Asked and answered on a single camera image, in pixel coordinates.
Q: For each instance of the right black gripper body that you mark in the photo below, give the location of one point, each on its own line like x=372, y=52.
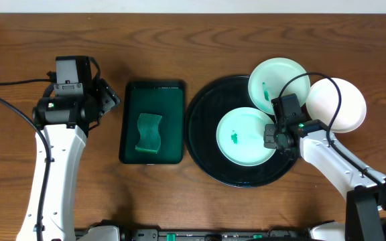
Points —
x=273, y=137

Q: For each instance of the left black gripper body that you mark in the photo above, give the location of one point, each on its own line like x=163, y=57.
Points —
x=109, y=97

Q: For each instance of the white plate bottom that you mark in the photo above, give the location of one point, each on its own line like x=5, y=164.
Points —
x=240, y=136

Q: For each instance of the white plate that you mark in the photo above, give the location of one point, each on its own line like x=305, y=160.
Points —
x=269, y=77
x=323, y=99
x=240, y=136

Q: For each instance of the white plate top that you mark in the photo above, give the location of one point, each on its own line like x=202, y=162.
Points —
x=323, y=99

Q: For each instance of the green wavy sponge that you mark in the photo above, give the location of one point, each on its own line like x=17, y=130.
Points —
x=149, y=137

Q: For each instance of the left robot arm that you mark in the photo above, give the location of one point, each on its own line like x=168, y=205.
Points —
x=63, y=123

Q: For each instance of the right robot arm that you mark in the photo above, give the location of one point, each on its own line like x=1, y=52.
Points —
x=362, y=187

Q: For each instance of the black rectangular tray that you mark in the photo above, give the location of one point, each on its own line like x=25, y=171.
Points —
x=165, y=98

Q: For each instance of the black round tray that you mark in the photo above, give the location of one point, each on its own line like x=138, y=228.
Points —
x=204, y=112

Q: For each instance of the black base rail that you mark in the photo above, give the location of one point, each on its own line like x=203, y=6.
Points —
x=124, y=234

